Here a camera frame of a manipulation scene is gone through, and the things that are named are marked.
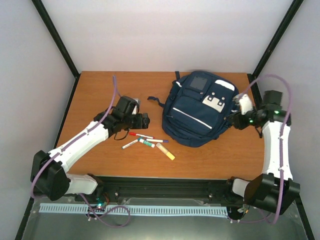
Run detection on green capped white marker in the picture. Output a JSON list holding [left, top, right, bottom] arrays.
[[121, 137, 141, 150]]

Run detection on green white glue stick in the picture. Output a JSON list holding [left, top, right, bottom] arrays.
[[138, 138, 155, 148]]

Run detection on navy blue student backpack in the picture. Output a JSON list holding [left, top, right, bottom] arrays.
[[158, 71, 239, 148]]

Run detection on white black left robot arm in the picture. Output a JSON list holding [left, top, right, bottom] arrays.
[[30, 96, 150, 202]]

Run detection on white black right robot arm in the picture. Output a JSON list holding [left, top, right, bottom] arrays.
[[228, 90, 300, 216]]

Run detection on red capped white marker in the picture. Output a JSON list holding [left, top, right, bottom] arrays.
[[129, 131, 155, 139]]

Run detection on purple capped white marker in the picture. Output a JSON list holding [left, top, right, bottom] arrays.
[[147, 138, 169, 143]]

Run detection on yellow highlighter pen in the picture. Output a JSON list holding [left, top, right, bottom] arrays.
[[156, 142, 175, 161]]

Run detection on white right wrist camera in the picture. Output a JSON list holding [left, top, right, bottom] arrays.
[[233, 93, 254, 115]]

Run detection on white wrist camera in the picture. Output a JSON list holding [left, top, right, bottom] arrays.
[[132, 98, 141, 115], [233, 93, 254, 115]]

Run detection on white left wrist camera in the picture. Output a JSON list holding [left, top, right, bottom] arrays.
[[132, 98, 141, 115]]

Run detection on black aluminium frame rail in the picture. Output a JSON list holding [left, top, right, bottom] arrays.
[[32, 174, 300, 203]]

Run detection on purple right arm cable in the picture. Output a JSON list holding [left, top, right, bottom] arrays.
[[229, 74, 293, 225]]

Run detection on black right frame post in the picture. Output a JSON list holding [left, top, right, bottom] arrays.
[[251, 0, 305, 78]]

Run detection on black frame post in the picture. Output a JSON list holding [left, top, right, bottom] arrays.
[[31, 0, 81, 78], [251, 0, 305, 78]]

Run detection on light blue slotted cable duct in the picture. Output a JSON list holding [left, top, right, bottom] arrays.
[[38, 203, 228, 218]]

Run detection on black left frame post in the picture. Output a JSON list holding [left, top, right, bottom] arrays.
[[31, 0, 81, 78]]

